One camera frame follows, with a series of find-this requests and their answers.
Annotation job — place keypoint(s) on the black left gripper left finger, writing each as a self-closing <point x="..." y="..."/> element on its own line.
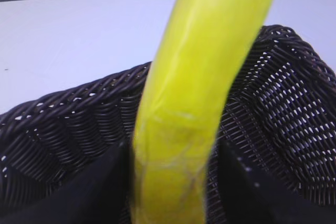
<point x="96" y="195"/>

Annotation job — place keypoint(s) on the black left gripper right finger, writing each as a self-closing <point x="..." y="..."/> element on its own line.
<point x="241" y="192"/>

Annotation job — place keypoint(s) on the yellow-green banana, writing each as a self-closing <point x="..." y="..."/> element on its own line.
<point x="203" y="48"/>

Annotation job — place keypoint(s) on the dark brown wicker basket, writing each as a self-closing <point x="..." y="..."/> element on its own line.
<point x="280" y="115"/>

